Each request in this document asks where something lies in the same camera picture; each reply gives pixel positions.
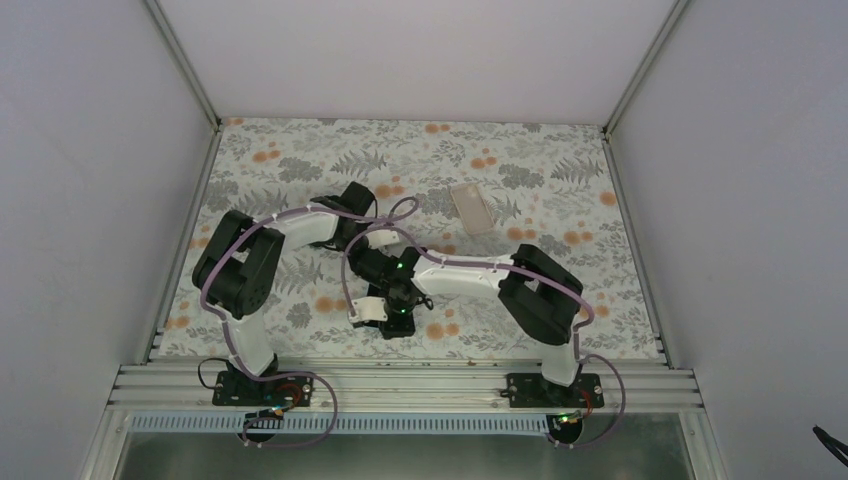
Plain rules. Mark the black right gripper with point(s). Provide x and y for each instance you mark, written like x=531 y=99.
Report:
x=405 y=328

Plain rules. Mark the clear translucent phone case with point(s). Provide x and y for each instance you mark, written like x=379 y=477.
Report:
x=472 y=209

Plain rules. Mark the black phone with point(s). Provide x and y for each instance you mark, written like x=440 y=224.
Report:
x=398 y=325

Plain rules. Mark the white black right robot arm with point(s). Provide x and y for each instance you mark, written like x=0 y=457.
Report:
x=540 y=295

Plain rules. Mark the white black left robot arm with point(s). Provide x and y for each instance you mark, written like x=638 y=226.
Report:
x=236 y=271

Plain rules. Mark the floral patterned table mat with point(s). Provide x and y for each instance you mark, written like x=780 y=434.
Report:
x=546 y=185

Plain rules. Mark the black object at corner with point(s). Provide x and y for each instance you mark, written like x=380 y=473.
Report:
x=834 y=446

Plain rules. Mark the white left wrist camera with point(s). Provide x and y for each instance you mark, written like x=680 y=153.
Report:
x=381 y=238

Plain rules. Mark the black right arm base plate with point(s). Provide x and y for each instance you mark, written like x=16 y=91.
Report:
x=531 y=390

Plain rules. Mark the grey slotted cable duct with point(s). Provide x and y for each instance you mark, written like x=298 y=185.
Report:
x=346 y=423

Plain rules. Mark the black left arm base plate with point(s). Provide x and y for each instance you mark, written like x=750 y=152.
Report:
x=236 y=389

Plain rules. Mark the aluminium mounting rail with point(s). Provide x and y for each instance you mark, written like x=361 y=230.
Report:
x=436 y=387

